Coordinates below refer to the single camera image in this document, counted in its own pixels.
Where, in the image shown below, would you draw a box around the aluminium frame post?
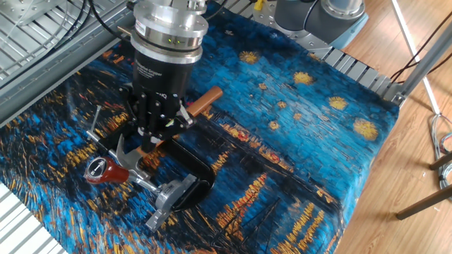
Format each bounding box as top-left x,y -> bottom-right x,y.
391,20 -> 452,107

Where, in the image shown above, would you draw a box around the starry night print cloth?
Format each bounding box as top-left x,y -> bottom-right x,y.
0,0 -> 400,254

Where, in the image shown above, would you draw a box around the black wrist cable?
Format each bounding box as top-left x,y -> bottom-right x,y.
88,0 -> 133,43

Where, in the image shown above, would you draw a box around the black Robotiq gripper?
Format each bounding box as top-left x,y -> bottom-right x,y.
129,52 -> 196,153

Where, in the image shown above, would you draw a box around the dark wooden leg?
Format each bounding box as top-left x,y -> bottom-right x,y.
429,151 -> 452,171
395,183 -> 452,222

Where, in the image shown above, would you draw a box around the black iron C-clamp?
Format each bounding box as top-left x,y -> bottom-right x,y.
86,104 -> 216,212

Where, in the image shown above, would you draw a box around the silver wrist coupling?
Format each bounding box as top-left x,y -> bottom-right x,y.
129,0 -> 210,65

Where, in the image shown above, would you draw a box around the red wooden handled metal lever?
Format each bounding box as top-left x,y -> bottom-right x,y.
83,157 -> 160,194

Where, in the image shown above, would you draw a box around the grey floor cable bundle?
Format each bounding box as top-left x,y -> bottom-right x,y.
429,112 -> 452,191

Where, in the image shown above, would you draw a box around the black cable bundle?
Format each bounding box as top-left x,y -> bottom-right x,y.
52,0 -> 95,50

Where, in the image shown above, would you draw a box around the perforated metal plate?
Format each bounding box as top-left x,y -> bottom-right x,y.
0,0 -> 63,28

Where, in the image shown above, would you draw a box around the wooden handled claw hammer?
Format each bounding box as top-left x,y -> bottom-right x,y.
114,85 -> 224,183

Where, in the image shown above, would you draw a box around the dark red cables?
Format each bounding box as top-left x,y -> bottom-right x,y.
390,10 -> 452,85

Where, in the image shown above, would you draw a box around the thin white pole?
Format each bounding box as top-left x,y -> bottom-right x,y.
390,0 -> 442,116

